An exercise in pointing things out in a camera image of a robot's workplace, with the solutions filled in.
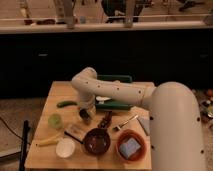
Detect dark metal cup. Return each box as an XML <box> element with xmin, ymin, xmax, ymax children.
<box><xmin>79</xmin><ymin>109</ymin><xmax>91</xmax><ymax>125</ymax></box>

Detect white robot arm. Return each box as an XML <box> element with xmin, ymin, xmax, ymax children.
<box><xmin>71</xmin><ymin>67</ymin><xmax>207</xmax><ymax>171</ymax></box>

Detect green plastic tray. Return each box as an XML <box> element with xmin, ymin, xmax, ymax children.
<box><xmin>95</xmin><ymin>75</ymin><xmax>132</xmax><ymax>110</ymax></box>

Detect green cucumber toy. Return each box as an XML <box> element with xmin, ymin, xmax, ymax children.
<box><xmin>56</xmin><ymin>101</ymin><xmax>77</xmax><ymax>108</ymax></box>

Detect beige wooden block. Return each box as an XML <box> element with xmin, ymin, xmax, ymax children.
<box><xmin>65</xmin><ymin>124</ymin><xmax>85</xmax><ymax>140</ymax></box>

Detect dark brown pan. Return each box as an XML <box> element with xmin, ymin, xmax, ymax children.
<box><xmin>64</xmin><ymin>128</ymin><xmax>111</xmax><ymax>156</ymax></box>

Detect light green cup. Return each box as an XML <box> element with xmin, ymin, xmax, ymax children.
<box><xmin>48</xmin><ymin>113</ymin><xmax>63</xmax><ymax>129</ymax></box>

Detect orange brown bowl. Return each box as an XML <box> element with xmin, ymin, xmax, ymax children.
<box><xmin>115</xmin><ymin>129</ymin><xmax>147</xmax><ymax>163</ymax></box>

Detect white small bowl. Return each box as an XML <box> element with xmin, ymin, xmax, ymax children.
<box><xmin>56</xmin><ymin>138</ymin><xmax>75</xmax><ymax>158</ymax></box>

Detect yellow banana toy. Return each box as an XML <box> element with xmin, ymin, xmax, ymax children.
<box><xmin>36</xmin><ymin>136</ymin><xmax>61</xmax><ymax>147</ymax></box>

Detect blue sponge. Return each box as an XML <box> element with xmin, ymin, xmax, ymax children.
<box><xmin>119</xmin><ymin>138</ymin><xmax>141</xmax><ymax>159</ymax></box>

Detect blue grey cloth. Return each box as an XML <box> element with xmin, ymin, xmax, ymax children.
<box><xmin>137</xmin><ymin>117</ymin><xmax>150</xmax><ymax>136</ymax></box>

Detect black stand post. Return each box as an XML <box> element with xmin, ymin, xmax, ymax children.
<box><xmin>19</xmin><ymin>120</ymin><xmax>30</xmax><ymax>171</ymax></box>

